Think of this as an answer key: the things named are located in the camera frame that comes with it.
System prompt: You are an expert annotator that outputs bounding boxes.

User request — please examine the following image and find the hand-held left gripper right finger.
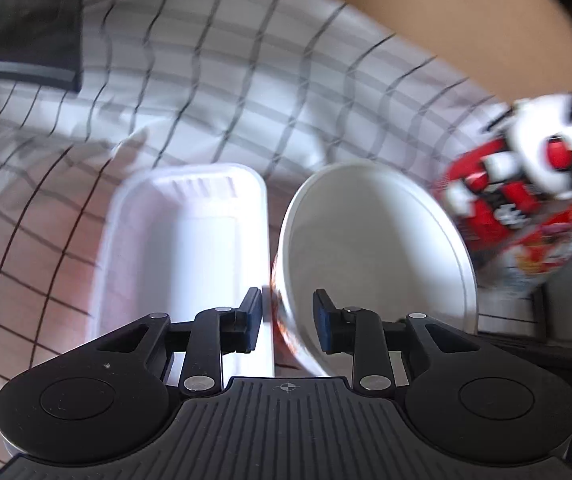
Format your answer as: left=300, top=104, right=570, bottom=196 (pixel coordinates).
left=313, top=288, right=486, bottom=395

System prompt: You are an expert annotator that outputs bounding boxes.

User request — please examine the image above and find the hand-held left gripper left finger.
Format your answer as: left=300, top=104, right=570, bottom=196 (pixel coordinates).
left=86, top=287, right=263, bottom=397

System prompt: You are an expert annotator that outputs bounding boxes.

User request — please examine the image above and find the white round plastic bowl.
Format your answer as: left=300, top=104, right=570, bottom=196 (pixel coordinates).
left=269, top=161, right=479, bottom=379

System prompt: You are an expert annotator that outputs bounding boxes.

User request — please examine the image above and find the white rectangular plastic container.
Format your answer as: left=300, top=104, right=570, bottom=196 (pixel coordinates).
left=88, top=162, right=277, bottom=380

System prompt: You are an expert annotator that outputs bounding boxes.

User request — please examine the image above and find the red cereal bag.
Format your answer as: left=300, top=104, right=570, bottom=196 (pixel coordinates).
left=470, top=205, right=572, bottom=293

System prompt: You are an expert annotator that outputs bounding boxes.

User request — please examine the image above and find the white checked tablecloth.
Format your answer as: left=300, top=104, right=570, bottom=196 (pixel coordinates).
left=0, top=0, right=541, bottom=480

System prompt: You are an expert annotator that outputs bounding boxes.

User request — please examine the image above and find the red and white robot figurine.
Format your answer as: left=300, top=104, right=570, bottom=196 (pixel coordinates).
left=433, top=91, right=572, bottom=261

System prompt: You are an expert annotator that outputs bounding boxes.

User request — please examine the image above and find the black computer monitor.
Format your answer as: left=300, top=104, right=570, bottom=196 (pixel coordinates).
left=0, top=0, right=85, bottom=94

